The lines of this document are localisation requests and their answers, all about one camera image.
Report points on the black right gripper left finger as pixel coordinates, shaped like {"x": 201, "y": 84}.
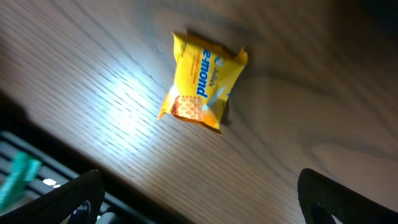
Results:
{"x": 59, "y": 203}

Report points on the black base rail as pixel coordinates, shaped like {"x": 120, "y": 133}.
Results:
{"x": 27, "y": 174}

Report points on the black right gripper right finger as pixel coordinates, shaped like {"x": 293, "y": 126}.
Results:
{"x": 323, "y": 200}

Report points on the yellow biscuit packet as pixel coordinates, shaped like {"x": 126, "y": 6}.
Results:
{"x": 205, "y": 74}

